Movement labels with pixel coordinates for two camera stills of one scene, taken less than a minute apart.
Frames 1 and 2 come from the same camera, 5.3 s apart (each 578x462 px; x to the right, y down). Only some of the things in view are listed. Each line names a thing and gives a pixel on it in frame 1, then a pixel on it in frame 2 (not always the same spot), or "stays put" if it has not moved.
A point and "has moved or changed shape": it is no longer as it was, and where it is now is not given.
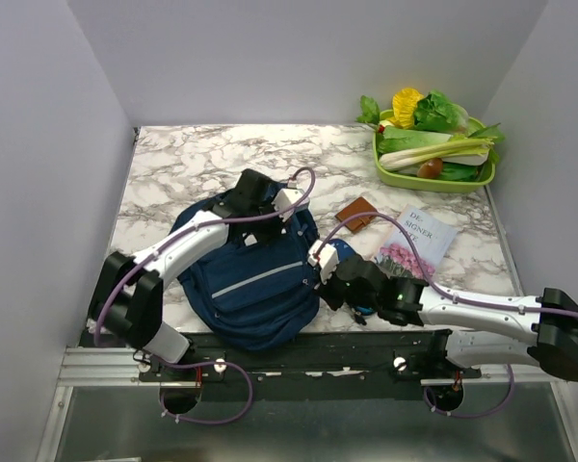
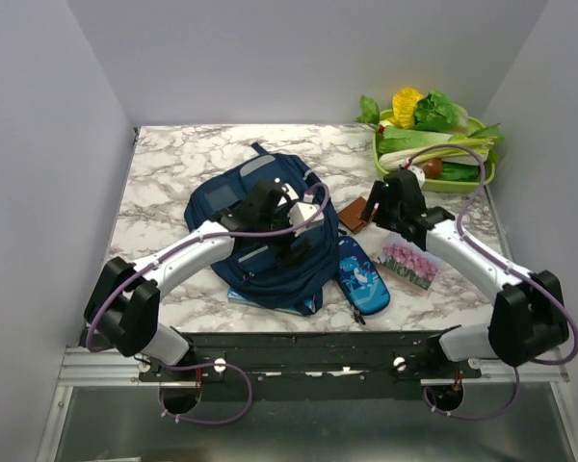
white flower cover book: [433, 238] stays put
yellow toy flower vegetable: [404, 106] stays put
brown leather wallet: [359, 206] stays put
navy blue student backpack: [252, 296] has moved or changed shape
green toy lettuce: [435, 112] stays put
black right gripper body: [334, 293] -> [386, 215]
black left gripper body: [263, 229] -> [280, 244]
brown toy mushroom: [431, 168] stays put
